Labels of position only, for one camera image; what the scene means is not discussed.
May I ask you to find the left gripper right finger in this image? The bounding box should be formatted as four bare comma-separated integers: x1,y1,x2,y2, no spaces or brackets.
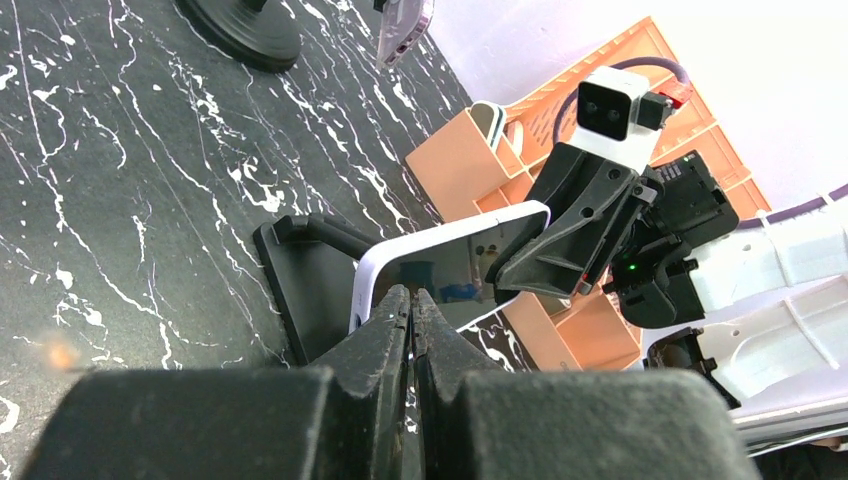
411,290,759,479

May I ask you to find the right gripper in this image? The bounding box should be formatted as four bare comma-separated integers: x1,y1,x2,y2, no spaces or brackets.
486,143,740,329

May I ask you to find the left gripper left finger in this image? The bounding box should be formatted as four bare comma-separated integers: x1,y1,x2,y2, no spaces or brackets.
23,285,411,479

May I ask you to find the phone with lilac case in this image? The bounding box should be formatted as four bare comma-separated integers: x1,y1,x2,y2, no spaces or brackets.
349,201,550,333

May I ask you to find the black folding phone stand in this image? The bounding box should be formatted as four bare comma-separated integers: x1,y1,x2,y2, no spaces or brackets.
253,213,379,366

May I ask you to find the phone with purple clear case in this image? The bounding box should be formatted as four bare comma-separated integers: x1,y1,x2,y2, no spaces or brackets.
373,0,435,70

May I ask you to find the black round phone stand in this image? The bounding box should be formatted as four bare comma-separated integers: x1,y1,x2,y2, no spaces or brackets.
175,0,302,74

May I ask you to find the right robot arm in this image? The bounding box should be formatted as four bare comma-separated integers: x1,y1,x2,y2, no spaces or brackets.
489,143,847,409

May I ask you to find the orange mesh file rack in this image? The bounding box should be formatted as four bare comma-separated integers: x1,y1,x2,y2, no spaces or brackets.
498,17,770,220

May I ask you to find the orange desk organizer tray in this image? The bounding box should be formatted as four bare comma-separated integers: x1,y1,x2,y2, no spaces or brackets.
406,109,642,371

